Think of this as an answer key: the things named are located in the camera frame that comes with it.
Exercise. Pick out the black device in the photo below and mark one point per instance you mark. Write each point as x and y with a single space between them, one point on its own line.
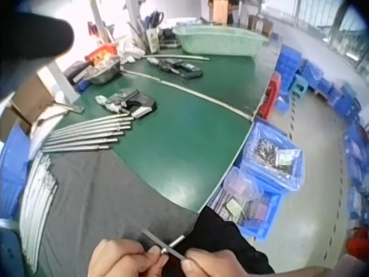
169 37

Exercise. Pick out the black case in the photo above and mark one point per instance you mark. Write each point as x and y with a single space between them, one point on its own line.
75 70

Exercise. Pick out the person's left hand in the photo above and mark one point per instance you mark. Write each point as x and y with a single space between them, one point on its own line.
115 258

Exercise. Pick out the cardboard box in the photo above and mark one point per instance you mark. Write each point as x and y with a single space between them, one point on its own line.
31 98

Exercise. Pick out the red orange box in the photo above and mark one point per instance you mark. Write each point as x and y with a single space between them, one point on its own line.
101 53

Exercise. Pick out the grey metal file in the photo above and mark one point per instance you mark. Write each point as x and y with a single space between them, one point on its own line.
152 239

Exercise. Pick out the blue crate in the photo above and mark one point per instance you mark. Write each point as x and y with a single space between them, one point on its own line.
13 173

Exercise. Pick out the row of steel shafts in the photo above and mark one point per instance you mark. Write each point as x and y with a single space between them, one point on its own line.
86 134

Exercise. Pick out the person's legs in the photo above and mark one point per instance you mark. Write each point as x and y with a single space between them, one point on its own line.
225 231

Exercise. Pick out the blue bin with metal parts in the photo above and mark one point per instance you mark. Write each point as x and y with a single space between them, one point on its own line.
274 155

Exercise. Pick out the heap of blue bins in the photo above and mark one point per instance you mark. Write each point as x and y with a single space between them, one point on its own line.
346 115

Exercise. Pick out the small blue bin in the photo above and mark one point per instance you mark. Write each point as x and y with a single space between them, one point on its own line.
84 84

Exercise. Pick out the red crate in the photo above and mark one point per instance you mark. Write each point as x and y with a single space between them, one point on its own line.
269 98

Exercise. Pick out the tool holder with scissors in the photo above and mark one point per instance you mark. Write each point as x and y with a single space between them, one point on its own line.
152 37

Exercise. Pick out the long steel rod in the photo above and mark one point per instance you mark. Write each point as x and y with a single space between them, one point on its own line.
178 56

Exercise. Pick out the red object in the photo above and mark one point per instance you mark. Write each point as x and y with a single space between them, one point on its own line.
357 242

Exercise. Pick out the metal tray with parts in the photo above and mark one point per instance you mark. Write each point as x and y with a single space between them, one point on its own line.
103 70

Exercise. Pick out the white cloth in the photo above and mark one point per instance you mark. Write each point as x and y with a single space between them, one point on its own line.
129 49

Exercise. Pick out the white post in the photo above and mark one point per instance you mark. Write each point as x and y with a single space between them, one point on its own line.
135 14
98 17

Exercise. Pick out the green plastic basket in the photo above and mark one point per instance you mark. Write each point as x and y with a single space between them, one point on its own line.
219 39

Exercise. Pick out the blue bin with bagged parts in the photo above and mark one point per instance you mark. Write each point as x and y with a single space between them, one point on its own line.
248 205

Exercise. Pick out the open cardboard boxes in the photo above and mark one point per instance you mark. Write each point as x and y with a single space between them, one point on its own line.
261 24

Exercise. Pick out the stack of blue bins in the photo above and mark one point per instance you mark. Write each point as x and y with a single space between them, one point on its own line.
288 66

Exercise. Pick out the grey cloth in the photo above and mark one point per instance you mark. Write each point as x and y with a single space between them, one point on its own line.
115 196

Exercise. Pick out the pile of steel shafts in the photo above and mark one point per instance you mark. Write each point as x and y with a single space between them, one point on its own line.
39 202

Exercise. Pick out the person's right hand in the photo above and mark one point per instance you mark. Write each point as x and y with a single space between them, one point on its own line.
219 265

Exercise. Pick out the blue plastic stool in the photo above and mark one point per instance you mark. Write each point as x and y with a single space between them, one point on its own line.
299 86

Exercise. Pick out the metal bracket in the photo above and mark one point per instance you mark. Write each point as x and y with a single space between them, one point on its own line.
70 107

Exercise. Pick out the thin steel shaft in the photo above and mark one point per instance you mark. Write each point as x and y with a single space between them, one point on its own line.
178 241

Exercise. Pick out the black digital micrometer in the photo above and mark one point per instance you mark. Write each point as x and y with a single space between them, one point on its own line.
170 65
190 70

